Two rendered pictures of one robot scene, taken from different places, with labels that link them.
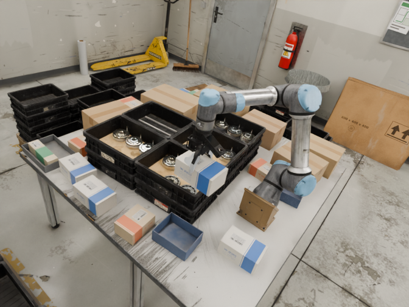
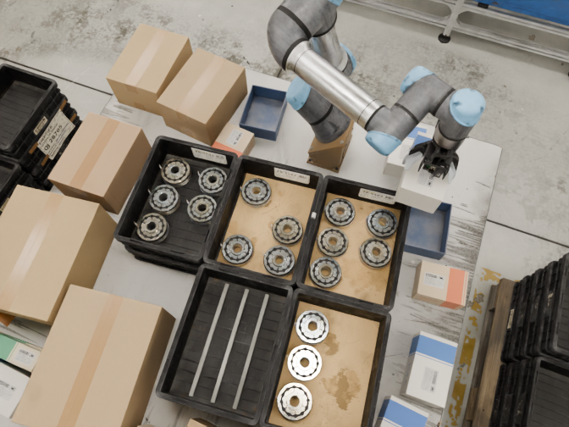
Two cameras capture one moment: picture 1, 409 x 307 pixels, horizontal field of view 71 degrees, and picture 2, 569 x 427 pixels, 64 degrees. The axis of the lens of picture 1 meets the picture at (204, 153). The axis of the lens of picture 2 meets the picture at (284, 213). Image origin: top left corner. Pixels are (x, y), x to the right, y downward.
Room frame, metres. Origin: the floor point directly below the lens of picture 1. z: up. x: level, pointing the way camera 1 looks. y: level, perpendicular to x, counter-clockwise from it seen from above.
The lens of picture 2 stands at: (1.53, 0.56, 2.29)
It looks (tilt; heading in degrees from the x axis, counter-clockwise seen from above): 67 degrees down; 259
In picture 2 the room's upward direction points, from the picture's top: straight up
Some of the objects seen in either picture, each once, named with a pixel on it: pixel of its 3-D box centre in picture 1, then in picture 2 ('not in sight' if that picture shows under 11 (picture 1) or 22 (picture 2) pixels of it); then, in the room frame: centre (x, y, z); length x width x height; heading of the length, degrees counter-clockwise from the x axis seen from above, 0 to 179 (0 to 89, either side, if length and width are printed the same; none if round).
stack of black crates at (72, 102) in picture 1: (82, 108); not in sight; (2.58, 1.34, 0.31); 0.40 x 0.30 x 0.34; 148
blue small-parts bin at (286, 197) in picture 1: (286, 190); (263, 113); (1.40, -0.55, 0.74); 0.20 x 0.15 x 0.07; 65
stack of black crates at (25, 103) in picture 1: (42, 115); not in sight; (2.24, 1.56, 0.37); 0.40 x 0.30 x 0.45; 148
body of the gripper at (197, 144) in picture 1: (200, 138); (439, 152); (1.01, 0.03, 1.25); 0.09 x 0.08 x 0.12; 58
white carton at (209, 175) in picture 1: (200, 170); (425, 172); (0.99, 0.00, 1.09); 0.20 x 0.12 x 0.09; 58
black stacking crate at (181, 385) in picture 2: (158, 125); (229, 341); (1.65, 0.34, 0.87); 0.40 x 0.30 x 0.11; 64
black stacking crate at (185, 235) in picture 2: (230, 132); (181, 202); (1.75, -0.15, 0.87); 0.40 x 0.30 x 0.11; 64
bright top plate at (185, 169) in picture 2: (248, 136); (175, 170); (1.76, -0.28, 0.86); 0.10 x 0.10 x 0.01
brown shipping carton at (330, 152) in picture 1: (316, 154); (153, 70); (1.81, -0.82, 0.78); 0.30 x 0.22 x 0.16; 59
